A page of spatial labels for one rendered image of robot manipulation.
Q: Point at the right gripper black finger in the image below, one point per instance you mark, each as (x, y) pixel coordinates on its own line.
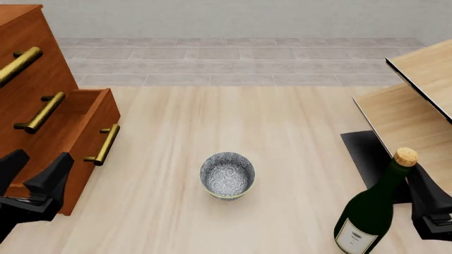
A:
(429, 195)

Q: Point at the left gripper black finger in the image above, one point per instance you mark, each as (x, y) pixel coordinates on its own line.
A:
(49, 180)
(10, 169)

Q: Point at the blue patterned bowl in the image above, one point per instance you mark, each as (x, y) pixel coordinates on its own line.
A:
(227, 177)

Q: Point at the wooden cabinet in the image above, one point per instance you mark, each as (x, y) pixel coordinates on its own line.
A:
(21, 31)

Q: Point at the pale wood shelf rack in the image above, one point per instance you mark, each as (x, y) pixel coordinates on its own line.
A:
(402, 116)

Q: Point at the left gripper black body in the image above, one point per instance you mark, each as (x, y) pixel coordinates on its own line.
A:
(21, 214)

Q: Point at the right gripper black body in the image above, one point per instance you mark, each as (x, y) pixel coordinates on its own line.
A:
(438, 227)

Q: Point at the dark green corked bottle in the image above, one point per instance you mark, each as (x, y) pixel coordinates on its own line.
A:
(367, 209)

